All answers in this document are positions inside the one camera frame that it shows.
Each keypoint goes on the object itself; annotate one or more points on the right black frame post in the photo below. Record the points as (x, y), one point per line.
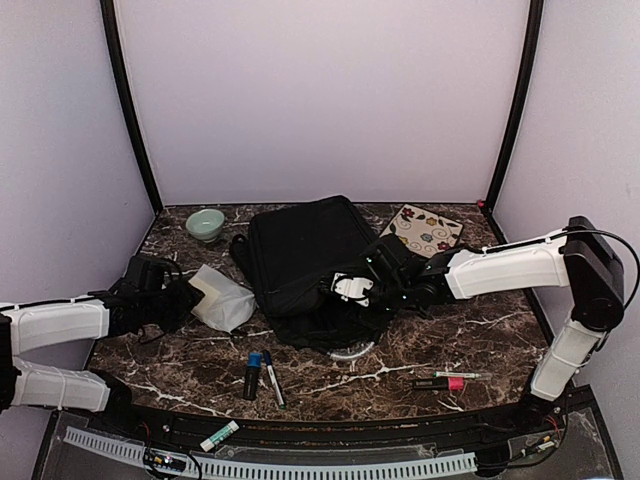
(517, 107)

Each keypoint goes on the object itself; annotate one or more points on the black student backpack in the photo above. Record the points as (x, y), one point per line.
(290, 257)

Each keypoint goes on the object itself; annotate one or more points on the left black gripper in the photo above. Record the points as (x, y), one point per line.
(187, 299)

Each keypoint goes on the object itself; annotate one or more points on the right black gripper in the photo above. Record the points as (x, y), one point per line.
(355, 315)

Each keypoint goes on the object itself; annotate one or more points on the pink cap black highlighter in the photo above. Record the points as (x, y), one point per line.
(438, 384)

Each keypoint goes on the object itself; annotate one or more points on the blue cap black highlighter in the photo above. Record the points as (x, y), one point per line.
(252, 376)

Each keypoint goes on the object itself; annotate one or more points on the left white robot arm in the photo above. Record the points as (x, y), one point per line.
(152, 291)

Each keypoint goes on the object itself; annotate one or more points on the white green glue stick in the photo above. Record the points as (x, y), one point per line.
(219, 436)

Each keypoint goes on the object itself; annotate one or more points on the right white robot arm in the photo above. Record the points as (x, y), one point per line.
(578, 258)

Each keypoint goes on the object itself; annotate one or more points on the small green circuit board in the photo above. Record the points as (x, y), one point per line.
(162, 462)

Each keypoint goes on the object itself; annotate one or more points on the thin white green pen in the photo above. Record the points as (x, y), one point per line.
(463, 375)

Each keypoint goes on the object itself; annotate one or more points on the black front table rail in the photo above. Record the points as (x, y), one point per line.
(477, 428)

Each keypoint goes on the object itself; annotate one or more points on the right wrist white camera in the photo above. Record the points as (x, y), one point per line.
(352, 288)

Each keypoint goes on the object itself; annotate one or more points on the black frame post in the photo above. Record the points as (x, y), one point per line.
(517, 107)
(128, 109)

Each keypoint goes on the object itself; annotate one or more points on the pale green ceramic bowl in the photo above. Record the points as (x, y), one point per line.
(206, 225)

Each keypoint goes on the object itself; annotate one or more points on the sticky notes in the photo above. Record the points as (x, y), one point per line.
(226, 305)

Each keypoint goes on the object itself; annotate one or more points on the blue cap white pen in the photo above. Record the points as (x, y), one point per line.
(274, 380)

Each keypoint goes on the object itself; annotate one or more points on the left black frame post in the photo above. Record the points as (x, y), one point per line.
(128, 109)

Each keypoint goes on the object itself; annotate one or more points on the floral square plate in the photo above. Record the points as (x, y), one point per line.
(424, 232)

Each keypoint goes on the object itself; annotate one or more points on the white slotted cable duct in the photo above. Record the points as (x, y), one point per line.
(246, 463)

